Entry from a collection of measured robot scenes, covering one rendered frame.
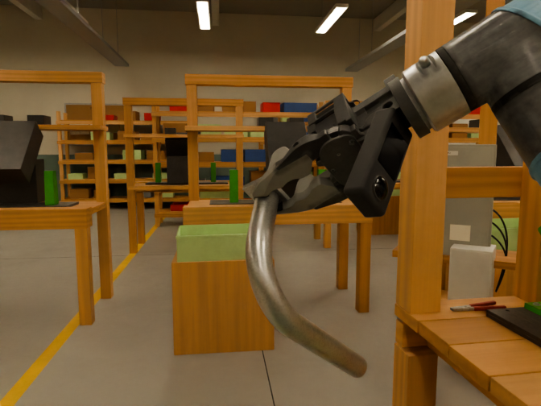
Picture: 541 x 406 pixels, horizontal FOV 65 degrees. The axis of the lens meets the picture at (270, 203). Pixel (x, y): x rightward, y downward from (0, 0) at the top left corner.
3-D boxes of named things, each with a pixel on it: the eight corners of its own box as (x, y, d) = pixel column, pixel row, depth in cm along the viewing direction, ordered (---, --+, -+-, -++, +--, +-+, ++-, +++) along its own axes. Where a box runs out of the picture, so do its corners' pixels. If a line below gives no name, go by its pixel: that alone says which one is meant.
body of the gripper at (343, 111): (333, 157, 57) (416, 106, 53) (342, 198, 51) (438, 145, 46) (300, 117, 53) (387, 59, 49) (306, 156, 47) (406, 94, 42)
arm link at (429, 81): (478, 124, 44) (447, 64, 40) (436, 147, 46) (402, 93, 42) (454, 91, 50) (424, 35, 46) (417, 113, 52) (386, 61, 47)
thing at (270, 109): (322, 223, 785) (324, 99, 759) (154, 227, 750) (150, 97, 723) (315, 219, 839) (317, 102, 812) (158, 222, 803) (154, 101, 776)
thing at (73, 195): (196, 209, 993) (195, 111, 967) (60, 210, 958) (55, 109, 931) (198, 205, 1047) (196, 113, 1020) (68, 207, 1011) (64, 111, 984)
